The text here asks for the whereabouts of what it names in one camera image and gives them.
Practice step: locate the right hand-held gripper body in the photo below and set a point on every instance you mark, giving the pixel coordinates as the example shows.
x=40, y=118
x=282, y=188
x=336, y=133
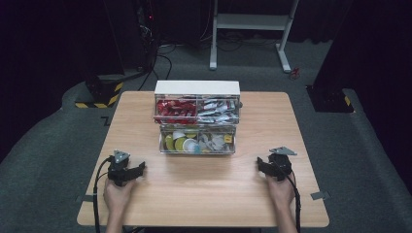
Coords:
x=281, y=166

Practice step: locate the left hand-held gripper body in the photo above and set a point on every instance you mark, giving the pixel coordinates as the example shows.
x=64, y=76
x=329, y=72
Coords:
x=119, y=170

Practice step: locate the clear drawer with packets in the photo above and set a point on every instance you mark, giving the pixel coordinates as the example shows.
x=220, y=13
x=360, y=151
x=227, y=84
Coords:
x=196, y=120

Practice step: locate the person's left hand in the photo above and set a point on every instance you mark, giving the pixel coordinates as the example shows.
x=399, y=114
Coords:
x=117, y=196

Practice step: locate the person's right hand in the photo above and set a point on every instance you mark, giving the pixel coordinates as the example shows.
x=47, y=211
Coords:
x=283, y=194

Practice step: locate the small yellow packet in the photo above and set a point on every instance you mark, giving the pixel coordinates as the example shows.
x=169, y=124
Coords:
x=228, y=139

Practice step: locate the grey tape piece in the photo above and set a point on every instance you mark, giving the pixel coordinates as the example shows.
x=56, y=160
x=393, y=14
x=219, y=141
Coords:
x=85, y=198
x=320, y=195

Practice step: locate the pile of green white capsules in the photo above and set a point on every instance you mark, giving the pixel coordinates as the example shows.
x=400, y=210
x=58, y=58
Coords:
x=179, y=144

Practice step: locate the clear drawer with capsules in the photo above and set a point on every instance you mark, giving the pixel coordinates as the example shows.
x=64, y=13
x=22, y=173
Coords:
x=197, y=152

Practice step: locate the pile of silver packets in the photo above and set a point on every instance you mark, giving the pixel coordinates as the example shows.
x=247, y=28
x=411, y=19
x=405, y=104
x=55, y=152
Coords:
x=216, y=111

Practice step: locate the pile of red packets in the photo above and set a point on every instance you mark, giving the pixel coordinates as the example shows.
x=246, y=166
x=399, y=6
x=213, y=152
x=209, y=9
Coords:
x=176, y=108

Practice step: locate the black stand with striped base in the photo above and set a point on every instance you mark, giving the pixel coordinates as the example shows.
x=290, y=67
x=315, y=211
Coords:
x=103, y=92

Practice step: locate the black column with square base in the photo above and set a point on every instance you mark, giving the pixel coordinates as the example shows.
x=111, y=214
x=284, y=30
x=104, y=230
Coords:
x=328, y=98

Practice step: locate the small red floor object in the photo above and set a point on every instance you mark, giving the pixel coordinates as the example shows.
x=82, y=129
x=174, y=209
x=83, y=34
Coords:
x=294, y=73

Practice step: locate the white drawer organizer cabinet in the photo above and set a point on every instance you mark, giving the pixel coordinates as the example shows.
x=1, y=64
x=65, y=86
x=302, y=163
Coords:
x=197, y=87

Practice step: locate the dark equipment rack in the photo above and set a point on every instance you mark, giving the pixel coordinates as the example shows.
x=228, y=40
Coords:
x=147, y=32

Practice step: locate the white metal stand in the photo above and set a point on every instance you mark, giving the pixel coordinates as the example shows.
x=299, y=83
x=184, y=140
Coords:
x=251, y=22

